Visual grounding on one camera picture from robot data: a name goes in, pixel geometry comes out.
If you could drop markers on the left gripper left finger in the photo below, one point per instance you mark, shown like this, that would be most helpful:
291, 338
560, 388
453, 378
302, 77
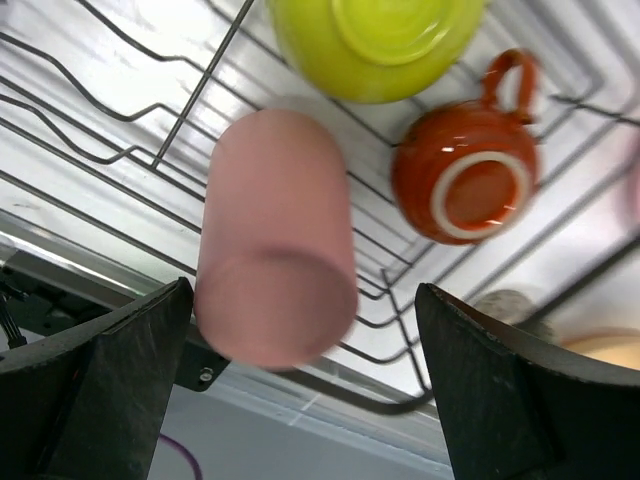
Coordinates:
89, 402

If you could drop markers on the metal wire dish rack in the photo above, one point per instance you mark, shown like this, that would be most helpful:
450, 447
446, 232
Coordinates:
110, 110

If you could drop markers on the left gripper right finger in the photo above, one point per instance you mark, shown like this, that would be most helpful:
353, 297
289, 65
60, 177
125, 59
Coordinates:
513, 406

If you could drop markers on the small speckled grey cup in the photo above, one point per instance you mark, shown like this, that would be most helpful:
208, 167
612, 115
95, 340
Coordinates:
513, 307

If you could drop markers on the orange mug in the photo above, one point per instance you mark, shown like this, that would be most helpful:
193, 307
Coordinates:
465, 171

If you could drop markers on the yellow plate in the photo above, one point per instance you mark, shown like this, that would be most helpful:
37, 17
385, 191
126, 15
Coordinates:
615, 346

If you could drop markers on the pink cup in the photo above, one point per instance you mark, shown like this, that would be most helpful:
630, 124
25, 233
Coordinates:
276, 282

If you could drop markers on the green bowl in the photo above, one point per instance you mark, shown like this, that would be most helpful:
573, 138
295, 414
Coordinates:
373, 52

